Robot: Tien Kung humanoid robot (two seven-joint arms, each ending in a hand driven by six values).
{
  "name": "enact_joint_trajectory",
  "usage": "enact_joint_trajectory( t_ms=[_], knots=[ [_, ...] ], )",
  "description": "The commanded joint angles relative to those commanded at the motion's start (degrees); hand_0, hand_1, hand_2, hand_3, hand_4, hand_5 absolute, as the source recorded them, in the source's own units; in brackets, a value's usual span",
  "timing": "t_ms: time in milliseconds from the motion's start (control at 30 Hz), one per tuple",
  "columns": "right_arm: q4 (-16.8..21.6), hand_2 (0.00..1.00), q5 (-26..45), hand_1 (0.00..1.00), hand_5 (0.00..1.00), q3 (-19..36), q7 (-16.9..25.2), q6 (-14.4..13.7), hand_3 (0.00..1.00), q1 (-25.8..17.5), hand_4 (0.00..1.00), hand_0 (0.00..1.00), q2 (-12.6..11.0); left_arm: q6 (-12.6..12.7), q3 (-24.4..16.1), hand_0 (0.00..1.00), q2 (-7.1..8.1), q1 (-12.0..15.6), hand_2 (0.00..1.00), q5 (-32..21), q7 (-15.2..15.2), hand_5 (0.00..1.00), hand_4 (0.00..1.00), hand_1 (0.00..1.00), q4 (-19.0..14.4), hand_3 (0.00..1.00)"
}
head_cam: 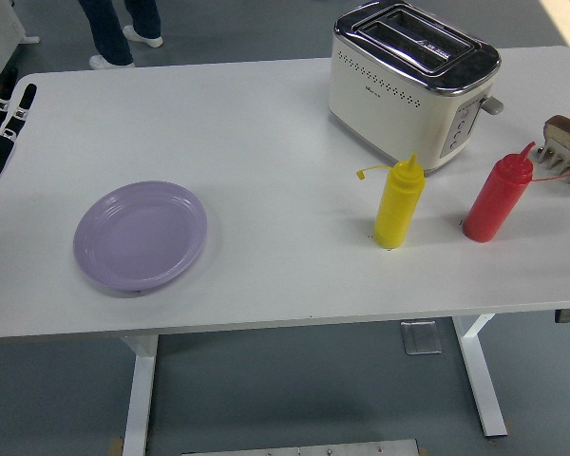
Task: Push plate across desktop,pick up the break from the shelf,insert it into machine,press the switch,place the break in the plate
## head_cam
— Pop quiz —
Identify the purple round plate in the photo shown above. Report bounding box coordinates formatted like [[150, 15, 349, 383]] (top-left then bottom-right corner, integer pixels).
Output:
[[72, 180, 209, 293]]

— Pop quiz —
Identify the cream and chrome toaster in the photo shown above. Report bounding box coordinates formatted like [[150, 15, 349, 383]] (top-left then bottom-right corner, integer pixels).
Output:
[[326, 0, 504, 176]]

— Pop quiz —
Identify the slice of bread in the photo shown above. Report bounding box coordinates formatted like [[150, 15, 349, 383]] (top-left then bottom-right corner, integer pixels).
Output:
[[543, 114, 570, 154]]

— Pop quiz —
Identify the long metal floor plate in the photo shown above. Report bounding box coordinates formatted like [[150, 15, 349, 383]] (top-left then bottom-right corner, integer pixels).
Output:
[[180, 437, 422, 456]]

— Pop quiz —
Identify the small metal floor plate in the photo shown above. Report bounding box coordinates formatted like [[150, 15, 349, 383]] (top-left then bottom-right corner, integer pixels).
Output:
[[399, 320, 443, 355]]

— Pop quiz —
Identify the person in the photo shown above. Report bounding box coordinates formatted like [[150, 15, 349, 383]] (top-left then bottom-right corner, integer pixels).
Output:
[[78, 0, 165, 70]]

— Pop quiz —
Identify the white table leg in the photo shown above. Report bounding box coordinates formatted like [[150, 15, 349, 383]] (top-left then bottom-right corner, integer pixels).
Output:
[[450, 313, 509, 438], [121, 334, 161, 456]]

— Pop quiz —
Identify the yellow squeeze bottle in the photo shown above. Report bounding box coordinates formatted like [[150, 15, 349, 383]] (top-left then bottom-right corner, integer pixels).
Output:
[[355, 152, 427, 250]]

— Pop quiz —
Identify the red squeeze bottle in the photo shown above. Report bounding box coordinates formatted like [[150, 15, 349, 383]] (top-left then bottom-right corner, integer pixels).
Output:
[[461, 141, 570, 244]]

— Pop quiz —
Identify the metal toast rack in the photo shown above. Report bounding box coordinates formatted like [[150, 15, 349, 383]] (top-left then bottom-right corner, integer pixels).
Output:
[[536, 142, 570, 192]]

